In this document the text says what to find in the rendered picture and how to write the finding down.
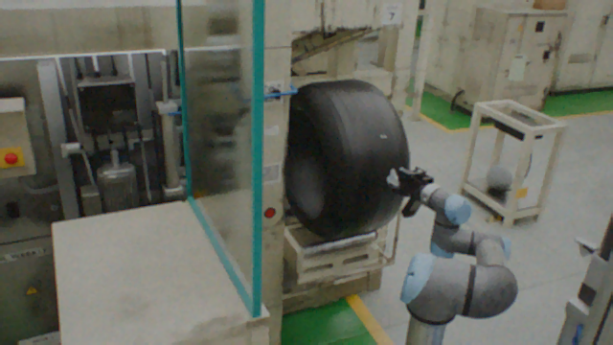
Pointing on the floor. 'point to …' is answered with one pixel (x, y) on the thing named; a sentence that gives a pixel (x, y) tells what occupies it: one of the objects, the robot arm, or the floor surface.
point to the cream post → (276, 145)
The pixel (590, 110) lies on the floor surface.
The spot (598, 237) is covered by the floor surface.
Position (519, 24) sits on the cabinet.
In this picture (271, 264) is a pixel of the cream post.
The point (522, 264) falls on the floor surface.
